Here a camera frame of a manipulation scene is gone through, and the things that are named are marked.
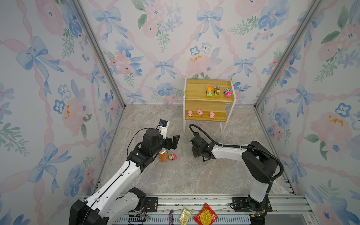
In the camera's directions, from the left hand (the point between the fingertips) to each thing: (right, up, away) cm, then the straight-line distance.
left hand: (172, 132), depth 76 cm
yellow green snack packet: (+7, -41, -7) cm, 42 cm away
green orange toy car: (+21, +23, +3) cm, 31 cm away
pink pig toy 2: (+24, +10, +14) cm, 30 cm away
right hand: (+14, -13, +19) cm, 27 cm away
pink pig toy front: (+11, +11, +15) cm, 22 cm away
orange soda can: (-6, -14, +6) cm, 16 cm away
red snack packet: (+17, -42, -6) cm, 46 cm away
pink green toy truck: (-1, -17, +12) cm, 21 cm away
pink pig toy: (+17, +12, +16) cm, 26 cm away
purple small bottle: (0, -43, -6) cm, 43 cm away
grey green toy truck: (+25, +23, +3) cm, 34 cm away
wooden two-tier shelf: (+20, +18, +2) cm, 27 cm away
